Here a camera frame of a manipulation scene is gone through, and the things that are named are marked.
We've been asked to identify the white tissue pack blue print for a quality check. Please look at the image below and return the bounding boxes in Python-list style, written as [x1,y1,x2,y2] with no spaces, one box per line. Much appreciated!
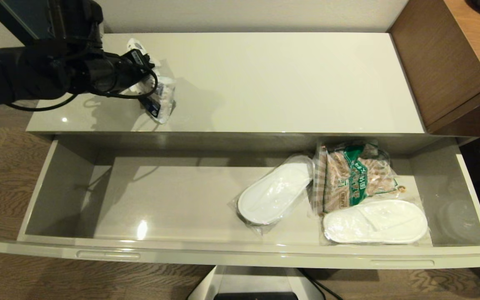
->
[127,38,177,125]

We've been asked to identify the wide beige cabinet drawer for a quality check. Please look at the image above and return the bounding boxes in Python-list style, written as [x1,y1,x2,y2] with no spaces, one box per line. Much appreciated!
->
[0,135,480,269]

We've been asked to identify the green clear snack bag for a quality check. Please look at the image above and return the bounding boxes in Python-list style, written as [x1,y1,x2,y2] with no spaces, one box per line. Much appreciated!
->
[312,141,408,215]

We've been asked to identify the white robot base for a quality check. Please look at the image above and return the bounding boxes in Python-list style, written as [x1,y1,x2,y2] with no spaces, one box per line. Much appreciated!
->
[187,266,326,300]

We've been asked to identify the dark glass door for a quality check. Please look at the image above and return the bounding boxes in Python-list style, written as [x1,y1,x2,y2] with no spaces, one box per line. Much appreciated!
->
[0,0,57,42]

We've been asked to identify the white slipper in plastic wrap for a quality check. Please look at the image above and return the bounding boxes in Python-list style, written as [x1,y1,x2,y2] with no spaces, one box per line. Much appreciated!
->
[318,199,432,246]
[228,155,315,236]

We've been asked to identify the brown wooden desk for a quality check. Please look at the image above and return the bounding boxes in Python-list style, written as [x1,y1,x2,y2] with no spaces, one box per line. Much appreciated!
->
[390,0,480,139]

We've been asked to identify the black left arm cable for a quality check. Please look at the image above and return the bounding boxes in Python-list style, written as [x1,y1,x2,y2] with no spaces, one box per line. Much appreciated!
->
[6,62,159,112]

